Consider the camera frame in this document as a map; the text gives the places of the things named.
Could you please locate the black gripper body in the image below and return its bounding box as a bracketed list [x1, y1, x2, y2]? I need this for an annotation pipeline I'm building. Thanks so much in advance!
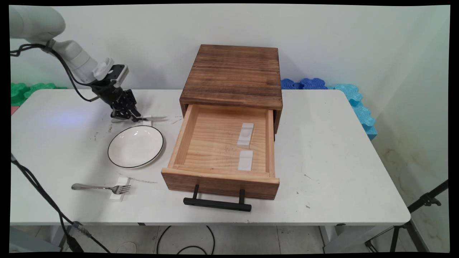
[91, 79, 126, 106]

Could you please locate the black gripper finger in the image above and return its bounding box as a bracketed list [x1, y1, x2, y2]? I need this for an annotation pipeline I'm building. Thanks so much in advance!
[122, 90, 143, 122]
[111, 102, 130, 120]

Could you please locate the silver table knife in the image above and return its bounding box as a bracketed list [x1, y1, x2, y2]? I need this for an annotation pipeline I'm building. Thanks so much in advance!
[111, 116, 168, 124]

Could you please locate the white plate with black rim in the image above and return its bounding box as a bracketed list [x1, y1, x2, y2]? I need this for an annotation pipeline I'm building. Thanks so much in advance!
[108, 125, 165, 169]

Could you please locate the white fork rest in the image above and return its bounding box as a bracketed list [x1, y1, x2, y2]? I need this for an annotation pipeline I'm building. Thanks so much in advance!
[110, 177, 131, 201]

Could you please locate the silver fork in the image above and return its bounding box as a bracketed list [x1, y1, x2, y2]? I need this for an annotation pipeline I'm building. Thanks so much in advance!
[71, 183, 132, 195]

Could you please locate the green foam mat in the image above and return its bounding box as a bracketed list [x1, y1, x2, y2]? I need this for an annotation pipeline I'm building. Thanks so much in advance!
[11, 83, 68, 107]

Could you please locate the light wooden drawer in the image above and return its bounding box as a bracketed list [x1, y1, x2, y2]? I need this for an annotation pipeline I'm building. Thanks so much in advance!
[161, 104, 280, 200]

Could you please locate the dark brown wooden cabinet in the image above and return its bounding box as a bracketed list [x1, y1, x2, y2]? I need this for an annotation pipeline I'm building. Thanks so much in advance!
[180, 44, 283, 135]

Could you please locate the white rest with round dent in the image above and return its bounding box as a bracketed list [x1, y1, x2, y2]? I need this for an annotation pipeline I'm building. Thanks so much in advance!
[237, 123, 254, 149]

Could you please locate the flat white cutlery rest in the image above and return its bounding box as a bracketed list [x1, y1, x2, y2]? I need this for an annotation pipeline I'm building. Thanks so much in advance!
[238, 150, 254, 171]

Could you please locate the white table leg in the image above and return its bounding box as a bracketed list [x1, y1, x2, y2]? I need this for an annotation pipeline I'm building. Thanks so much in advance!
[319, 225, 377, 253]
[49, 225, 73, 251]

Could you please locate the dark blue foam mat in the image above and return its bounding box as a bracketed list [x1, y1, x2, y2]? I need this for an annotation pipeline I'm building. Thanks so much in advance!
[281, 78, 328, 90]

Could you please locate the light blue foam mat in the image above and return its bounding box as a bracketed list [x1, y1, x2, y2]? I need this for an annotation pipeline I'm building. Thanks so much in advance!
[327, 83, 378, 141]

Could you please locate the black tripod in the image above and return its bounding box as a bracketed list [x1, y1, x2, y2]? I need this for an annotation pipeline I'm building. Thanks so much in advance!
[365, 179, 449, 253]

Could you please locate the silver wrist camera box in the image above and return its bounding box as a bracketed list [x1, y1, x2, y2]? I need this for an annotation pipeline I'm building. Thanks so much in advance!
[104, 64, 129, 87]

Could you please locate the black cable with grey connector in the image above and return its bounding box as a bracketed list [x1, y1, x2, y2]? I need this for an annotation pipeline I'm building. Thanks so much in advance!
[11, 154, 112, 253]

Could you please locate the black drawer handle bar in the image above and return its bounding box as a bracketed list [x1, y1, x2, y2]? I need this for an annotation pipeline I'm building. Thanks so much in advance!
[183, 184, 252, 212]

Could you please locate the black floor cable loop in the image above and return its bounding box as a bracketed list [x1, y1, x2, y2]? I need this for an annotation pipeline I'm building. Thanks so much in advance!
[156, 225, 216, 255]

